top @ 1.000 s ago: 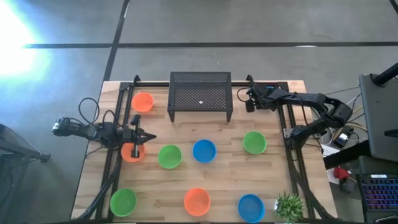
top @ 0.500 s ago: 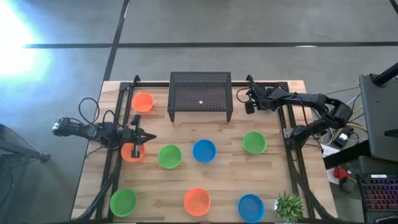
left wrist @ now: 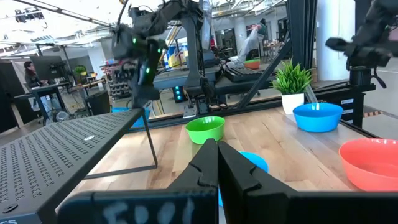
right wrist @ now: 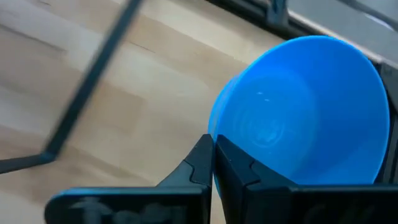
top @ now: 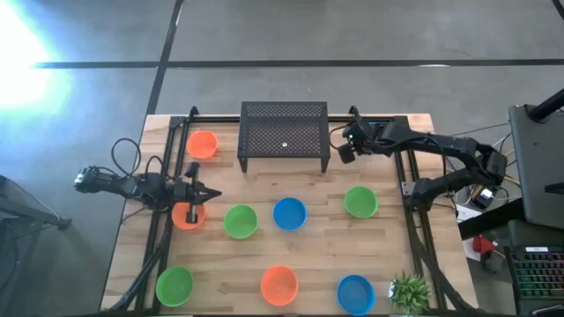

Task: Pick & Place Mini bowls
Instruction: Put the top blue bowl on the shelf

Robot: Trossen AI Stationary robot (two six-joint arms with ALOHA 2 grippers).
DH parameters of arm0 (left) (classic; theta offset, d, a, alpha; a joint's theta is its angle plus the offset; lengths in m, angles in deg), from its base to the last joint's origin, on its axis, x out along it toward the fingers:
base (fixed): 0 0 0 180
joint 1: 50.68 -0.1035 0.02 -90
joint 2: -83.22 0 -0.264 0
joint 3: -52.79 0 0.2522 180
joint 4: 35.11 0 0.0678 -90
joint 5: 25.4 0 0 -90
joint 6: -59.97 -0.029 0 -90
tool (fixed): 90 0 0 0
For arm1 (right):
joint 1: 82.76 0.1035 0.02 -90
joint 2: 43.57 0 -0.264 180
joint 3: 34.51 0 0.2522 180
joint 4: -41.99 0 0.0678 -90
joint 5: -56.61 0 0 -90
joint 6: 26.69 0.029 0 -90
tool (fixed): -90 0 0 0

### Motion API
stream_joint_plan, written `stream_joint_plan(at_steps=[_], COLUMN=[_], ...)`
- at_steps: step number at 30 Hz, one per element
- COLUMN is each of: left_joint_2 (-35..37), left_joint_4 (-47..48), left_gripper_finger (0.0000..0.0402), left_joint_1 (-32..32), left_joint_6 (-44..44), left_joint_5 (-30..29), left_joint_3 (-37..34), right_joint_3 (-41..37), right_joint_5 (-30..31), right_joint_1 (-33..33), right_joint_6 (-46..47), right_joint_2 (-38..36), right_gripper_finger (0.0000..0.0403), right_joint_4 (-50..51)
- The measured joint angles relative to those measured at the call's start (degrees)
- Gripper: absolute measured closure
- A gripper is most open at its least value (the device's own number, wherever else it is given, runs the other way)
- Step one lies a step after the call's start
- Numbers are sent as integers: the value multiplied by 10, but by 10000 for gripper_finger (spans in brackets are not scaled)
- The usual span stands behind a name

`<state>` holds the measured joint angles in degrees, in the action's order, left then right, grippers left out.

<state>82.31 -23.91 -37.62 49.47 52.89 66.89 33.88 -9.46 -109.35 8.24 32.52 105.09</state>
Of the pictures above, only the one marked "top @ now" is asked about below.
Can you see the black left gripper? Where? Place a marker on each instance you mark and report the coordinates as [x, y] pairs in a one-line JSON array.
[[184, 192]]

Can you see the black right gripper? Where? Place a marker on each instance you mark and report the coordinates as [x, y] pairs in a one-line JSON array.
[[359, 137]]

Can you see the orange plastic mini bowl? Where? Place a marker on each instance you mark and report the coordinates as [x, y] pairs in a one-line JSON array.
[[202, 144], [279, 285], [178, 218]]

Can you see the green plastic mini bowl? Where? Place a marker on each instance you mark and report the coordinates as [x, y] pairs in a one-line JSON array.
[[240, 221], [174, 286], [361, 201]]

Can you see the blue plastic mini bowl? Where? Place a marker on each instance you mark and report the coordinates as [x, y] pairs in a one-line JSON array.
[[289, 213], [356, 294]]

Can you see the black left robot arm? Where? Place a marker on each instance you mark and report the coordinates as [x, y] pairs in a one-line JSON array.
[[132, 187]]

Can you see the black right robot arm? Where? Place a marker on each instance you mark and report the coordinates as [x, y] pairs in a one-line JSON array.
[[440, 145]]

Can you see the silver mounting plate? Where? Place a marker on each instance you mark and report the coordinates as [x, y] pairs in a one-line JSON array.
[[407, 188]]

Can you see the black perforated metal shelf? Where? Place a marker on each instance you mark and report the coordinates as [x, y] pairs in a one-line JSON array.
[[284, 127]]

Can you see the white paper sheet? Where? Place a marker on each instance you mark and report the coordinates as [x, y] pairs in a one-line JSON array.
[[467, 213]]

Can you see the black power supply box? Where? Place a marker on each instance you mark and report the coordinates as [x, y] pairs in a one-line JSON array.
[[482, 196]]

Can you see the black stand base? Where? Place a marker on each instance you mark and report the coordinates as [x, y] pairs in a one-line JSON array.
[[44, 218]]

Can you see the small red object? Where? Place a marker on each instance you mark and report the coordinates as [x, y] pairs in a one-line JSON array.
[[482, 244]]

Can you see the small potted green plant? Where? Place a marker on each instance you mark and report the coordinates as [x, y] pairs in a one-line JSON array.
[[410, 292]]

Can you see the grey monitor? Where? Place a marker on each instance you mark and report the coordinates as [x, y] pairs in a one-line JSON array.
[[537, 167]]

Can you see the black side desk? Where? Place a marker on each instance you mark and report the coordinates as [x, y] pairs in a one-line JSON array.
[[515, 231]]

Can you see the backlit black keyboard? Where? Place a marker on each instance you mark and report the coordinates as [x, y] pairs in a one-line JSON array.
[[535, 273]]

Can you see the black aluminium frame rail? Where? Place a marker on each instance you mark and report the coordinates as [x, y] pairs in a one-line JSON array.
[[211, 119]]

